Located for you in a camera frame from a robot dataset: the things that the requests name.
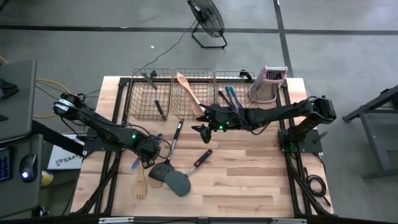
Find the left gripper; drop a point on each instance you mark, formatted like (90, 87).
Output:
(146, 147)

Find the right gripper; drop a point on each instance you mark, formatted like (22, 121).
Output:
(227, 118)

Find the plain wooden spatula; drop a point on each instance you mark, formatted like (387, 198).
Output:
(154, 184)

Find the wooden fork spoon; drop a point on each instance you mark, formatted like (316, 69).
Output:
(140, 189)

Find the rounded grey spatula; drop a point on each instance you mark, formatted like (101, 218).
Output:
(178, 183)

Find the rectangular grey spatula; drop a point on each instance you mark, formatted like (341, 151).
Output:
(161, 110)

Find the slotted wooden spatula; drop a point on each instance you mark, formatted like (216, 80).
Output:
(182, 81)

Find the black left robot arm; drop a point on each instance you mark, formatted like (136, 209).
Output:
(102, 130)

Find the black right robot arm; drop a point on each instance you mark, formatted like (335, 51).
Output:
(280, 113)

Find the white printed cardboard box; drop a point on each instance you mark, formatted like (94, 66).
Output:
(62, 161)

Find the black desk support bar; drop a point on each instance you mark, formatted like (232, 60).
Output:
(56, 137)

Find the yellow cup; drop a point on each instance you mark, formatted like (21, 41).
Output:
(46, 179)

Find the black floor fan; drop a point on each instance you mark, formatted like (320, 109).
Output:
(206, 17)

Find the black rig crossbar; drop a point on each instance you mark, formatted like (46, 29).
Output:
(46, 220)

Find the black clamp lever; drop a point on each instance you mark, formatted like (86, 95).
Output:
(321, 136)

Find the black computer mouse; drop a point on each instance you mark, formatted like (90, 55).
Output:
(29, 165)

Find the grey desk with keyboard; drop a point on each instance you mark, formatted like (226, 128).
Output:
(15, 199)

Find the grey desk top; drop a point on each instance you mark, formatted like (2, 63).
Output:
(21, 102)

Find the backlit keyboard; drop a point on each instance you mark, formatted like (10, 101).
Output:
(4, 165)

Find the black object on desk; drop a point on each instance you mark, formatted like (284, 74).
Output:
(7, 88)

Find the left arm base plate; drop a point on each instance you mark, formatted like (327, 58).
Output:
(93, 147)

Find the silver bracket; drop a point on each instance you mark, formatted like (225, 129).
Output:
(289, 220)
(116, 220)

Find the black frame clamp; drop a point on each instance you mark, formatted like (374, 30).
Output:
(153, 74)
(245, 74)

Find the table camera mount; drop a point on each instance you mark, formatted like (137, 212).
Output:
(202, 220)

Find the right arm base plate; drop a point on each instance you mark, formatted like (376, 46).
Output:
(311, 144)

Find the black desk leg frame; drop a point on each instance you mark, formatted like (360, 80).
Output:
(379, 173)

